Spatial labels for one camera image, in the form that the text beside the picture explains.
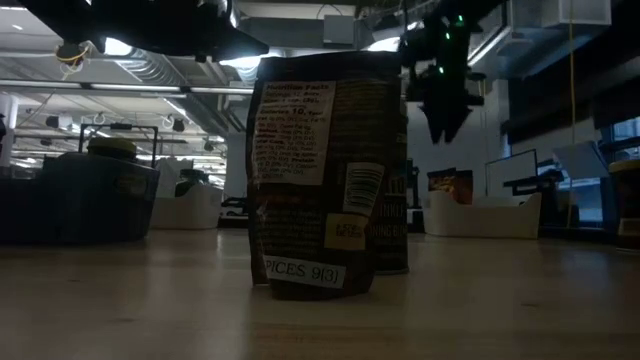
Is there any grey horizontal ceiling pipe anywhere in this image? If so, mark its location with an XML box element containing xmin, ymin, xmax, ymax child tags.
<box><xmin>0</xmin><ymin>78</ymin><xmax>484</xmax><ymax>105</ymax></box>

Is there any white pillar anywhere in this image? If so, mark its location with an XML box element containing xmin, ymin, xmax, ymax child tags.
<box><xmin>0</xmin><ymin>94</ymin><xmax>20</xmax><ymax>169</ymax></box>

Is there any silver ribbed air duct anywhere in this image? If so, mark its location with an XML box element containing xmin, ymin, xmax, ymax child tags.
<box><xmin>112</xmin><ymin>57</ymin><xmax>211</xmax><ymax>89</ymax></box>

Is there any low black stand frame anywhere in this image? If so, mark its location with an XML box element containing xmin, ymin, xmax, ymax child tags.
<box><xmin>79</xmin><ymin>123</ymin><xmax>159</xmax><ymax>169</ymax></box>

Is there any white plastic bin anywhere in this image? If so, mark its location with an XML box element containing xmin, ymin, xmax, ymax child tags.
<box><xmin>422</xmin><ymin>191</ymin><xmax>543</xmax><ymax>240</ymax></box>
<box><xmin>149</xmin><ymin>183</ymin><xmax>224</xmax><ymax>231</ymax></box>

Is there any silver rectangular air duct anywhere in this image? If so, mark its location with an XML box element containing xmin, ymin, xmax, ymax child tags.
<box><xmin>467</xmin><ymin>0</ymin><xmax>581</xmax><ymax>81</ymax></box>

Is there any dark grey plastic bin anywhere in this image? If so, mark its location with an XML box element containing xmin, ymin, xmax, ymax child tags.
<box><xmin>0</xmin><ymin>152</ymin><xmax>161</xmax><ymax>245</ymax></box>

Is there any glass window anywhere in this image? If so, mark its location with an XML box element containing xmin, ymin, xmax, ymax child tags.
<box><xmin>597</xmin><ymin>118</ymin><xmax>640</xmax><ymax>226</ymax></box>

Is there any tilted grey board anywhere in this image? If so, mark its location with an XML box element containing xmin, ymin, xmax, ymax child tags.
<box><xmin>552</xmin><ymin>141</ymin><xmax>610</xmax><ymax>182</ymax></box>

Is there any white box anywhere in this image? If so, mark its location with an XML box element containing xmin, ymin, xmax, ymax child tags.
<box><xmin>154</xmin><ymin>157</ymin><xmax>194</xmax><ymax>189</ymax></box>

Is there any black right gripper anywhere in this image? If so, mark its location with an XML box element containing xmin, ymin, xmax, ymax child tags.
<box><xmin>402</xmin><ymin>12</ymin><xmax>485</xmax><ymax>145</ymax></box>

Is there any bright ceiling light panel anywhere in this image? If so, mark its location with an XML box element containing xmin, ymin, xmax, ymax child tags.
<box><xmin>219</xmin><ymin>53</ymin><xmax>261</xmax><ymax>69</ymax></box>

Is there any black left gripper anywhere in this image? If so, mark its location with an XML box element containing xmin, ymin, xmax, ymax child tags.
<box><xmin>92</xmin><ymin>0</ymin><xmax>270</xmax><ymax>62</ymax></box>

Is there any black equipment rack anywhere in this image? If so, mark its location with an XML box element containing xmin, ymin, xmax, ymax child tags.
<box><xmin>405</xmin><ymin>159</ymin><xmax>421</xmax><ymax>234</ymax></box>

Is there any monitor with white screen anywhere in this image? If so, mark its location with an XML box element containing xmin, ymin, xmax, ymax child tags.
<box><xmin>484</xmin><ymin>148</ymin><xmax>539</xmax><ymax>197</ymax></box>

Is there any grey ceiling box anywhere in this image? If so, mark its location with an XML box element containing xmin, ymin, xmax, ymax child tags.
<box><xmin>322</xmin><ymin>14</ymin><xmax>356</xmax><ymax>46</ymax></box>

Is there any hanging cable reel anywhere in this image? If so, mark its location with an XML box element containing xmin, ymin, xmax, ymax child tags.
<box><xmin>54</xmin><ymin>39</ymin><xmax>91</xmax><ymax>81</ymax></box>

